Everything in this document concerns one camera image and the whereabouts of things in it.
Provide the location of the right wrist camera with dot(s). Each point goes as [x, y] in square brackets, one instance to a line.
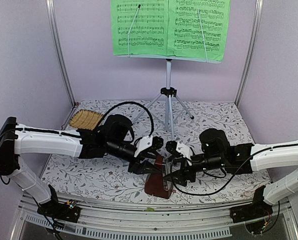
[178, 150]

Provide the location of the aluminium corner post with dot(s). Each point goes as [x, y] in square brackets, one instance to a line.
[58, 49]
[251, 48]

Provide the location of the dark red metronome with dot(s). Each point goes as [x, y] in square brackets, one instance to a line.
[155, 184]

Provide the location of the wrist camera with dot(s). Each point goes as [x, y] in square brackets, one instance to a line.
[178, 150]
[147, 146]

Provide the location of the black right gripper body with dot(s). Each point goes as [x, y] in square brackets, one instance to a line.
[184, 168]

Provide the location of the aluminium front rail frame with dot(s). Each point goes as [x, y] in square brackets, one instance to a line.
[104, 219]

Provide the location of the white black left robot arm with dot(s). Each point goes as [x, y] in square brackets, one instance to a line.
[107, 139]

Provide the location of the aluminium corner post right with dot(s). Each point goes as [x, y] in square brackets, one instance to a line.
[251, 48]

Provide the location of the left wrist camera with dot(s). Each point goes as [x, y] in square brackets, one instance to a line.
[147, 146]

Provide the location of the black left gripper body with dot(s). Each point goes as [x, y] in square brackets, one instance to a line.
[137, 165]

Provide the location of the aluminium corner post left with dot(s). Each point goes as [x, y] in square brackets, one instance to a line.
[58, 49]

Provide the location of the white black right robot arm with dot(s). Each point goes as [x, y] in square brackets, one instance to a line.
[237, 160]

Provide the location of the white perforated music stand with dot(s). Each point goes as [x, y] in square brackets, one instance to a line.
[169, 92]

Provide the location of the green sheet music page one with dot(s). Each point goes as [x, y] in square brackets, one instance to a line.
[139, 27]

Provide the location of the green sheet music stack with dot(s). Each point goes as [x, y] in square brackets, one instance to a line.
[198, 29]

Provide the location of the woven bamboo tray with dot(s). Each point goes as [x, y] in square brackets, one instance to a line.
[85, 119]

